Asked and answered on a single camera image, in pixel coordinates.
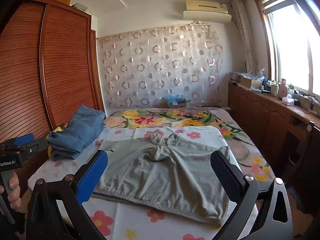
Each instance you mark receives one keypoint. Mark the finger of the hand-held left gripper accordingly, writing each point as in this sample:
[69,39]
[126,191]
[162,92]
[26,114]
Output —
[35,147]
[23,139]

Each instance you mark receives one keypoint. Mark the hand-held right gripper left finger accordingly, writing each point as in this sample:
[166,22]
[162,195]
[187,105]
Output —
[92,177]

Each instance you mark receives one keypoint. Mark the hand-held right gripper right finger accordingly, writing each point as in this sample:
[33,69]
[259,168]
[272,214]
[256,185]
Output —
[227,177]

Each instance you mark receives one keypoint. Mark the grey pants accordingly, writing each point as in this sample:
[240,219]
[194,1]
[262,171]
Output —
[160,177]

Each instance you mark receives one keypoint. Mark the person's left hand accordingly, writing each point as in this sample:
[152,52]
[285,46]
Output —
[15,192]

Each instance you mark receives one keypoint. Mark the folded blue jeans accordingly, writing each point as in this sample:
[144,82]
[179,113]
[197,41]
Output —
[80,130]

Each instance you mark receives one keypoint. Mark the bed with floral sheet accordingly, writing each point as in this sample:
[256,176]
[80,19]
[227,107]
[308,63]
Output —
[125,220]

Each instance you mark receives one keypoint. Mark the brown wooden counter cabinet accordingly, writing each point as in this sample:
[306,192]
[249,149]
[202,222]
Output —
[262,120]

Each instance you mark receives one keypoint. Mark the brown slatted wooden wardrobe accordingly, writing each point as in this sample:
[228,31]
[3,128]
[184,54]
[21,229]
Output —
[50,67]

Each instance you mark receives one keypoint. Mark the large-flower floral bedsheet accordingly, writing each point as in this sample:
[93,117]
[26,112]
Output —
[150,118]

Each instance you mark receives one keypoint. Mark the cardboard box with blue contents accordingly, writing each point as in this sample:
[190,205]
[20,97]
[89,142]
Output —
[176,102]

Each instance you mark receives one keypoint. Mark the open brown cardboard box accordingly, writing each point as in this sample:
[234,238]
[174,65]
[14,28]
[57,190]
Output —
[250,83]

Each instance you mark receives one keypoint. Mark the white tissue box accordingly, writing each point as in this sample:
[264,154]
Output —
[288,100]

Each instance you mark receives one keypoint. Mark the white bottle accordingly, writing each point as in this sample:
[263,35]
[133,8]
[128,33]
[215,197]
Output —
[274,89]

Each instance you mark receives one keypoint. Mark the patterned stack of cloth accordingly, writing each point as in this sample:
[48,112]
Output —
[246,74]

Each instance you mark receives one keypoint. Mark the pink bottle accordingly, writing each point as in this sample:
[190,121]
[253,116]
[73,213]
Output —
[283,88]

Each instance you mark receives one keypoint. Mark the sheer circle-pattern curtain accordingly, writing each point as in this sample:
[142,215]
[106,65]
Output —
[160,65]

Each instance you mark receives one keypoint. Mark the tied pale window curtain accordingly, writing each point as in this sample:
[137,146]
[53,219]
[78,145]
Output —
[246,37]

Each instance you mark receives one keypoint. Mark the window with wooden frame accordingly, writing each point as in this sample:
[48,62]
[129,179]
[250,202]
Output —
[295,42]

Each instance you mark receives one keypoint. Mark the wall air conditioner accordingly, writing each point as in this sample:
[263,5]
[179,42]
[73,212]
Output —
[207,16]
[206,5]

